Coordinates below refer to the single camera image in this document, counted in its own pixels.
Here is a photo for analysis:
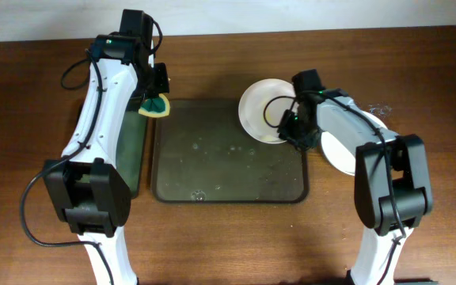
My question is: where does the green yellow sponge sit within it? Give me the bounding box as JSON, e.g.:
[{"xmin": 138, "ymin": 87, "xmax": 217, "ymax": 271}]
[{"xmin": 138, "ymin": 93, "xmax": 171, "ymax": 118}]

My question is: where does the pinkish white plate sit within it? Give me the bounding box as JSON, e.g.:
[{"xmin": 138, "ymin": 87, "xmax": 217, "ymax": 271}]
[{"xmin": 238, "ymin": 78, "xmax": 295, "ymax": 144}]

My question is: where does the white plate with yellow stain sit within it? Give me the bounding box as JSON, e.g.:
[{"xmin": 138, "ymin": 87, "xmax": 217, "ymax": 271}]
[{"xmin": 318, "ymin": 108, "xmax": 394, "ymax": 176}]

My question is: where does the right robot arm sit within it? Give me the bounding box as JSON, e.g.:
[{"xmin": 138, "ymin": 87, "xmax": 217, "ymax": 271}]
[{"xmin": 277, "ymin": 69, "xmax": 433, "ymax": 284}]

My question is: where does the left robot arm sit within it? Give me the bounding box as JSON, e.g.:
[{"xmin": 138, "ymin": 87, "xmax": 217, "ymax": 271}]
[{"xmin": 44, "ymin": 9, "xmax": 170, "ymax": 284}]

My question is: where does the small dark green tray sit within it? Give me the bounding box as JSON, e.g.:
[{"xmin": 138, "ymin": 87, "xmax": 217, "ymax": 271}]
[{"xmin": 116, "ymin": 111, "xmax": 147, "ymax": 199}]

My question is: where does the large brown tray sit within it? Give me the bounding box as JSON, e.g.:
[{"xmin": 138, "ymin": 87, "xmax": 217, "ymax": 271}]
[{"xmin": 151, "ymin": 100, "xmax": 310, "ymax": 203}]

